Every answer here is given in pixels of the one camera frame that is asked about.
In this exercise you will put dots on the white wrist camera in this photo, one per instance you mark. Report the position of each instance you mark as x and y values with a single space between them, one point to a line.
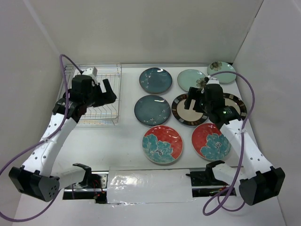
211 82
92 72

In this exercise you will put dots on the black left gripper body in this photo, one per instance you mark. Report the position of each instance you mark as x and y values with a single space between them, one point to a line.
94 99

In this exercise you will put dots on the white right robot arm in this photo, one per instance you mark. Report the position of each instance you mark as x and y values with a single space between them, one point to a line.
262 180

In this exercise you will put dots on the red teal flower plate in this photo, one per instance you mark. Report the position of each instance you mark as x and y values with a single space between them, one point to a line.
210 143
162 145

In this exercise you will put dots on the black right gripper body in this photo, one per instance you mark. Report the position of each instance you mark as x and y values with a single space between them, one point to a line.
196 102

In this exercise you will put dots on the white taped cover panel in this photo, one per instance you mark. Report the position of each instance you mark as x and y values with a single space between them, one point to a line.
149 186

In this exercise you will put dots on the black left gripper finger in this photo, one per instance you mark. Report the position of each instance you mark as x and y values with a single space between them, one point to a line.
96 87
108 88

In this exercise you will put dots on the chrome wire dish rack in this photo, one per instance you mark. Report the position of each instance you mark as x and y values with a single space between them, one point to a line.
105 111

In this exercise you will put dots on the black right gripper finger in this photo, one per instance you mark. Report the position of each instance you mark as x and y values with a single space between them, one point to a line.
192 95
198 105

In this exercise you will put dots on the light green flower plate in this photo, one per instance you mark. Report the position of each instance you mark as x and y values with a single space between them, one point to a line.
191 78
223 67

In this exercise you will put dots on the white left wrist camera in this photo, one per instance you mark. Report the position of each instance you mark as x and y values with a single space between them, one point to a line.
92 72

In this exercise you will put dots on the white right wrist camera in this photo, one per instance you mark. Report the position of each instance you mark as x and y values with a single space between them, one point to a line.
211 82

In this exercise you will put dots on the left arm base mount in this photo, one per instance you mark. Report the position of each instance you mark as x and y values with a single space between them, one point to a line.
95 190

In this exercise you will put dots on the dark blue plate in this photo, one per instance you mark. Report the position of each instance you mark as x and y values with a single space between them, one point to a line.
152 110
155 80

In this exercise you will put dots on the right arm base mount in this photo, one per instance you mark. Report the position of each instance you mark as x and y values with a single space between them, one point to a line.
203 186

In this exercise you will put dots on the brown rimmed cream plate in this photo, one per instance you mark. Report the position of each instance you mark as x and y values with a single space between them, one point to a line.
235 102
187 117

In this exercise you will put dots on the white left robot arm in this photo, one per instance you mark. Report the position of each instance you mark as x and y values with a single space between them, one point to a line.
34 177

